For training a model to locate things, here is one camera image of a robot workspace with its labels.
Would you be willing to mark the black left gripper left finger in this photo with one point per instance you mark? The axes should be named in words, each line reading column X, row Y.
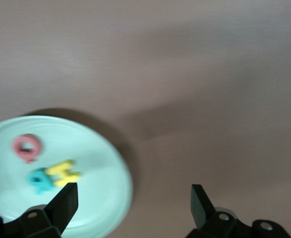
column 58, row 213

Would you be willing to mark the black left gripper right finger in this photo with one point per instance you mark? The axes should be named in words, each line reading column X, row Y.
column 205, row 213

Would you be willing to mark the teal letter b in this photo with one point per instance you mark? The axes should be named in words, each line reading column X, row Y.
column 40, row 182

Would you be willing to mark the yellow uppercase letter H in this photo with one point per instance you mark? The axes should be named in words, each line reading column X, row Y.
column 64, row 173

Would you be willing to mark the red uppercase letter Q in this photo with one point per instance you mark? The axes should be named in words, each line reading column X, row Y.
column 35, row 148

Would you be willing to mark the pale green plate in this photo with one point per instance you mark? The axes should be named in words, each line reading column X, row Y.
column 93, row 173

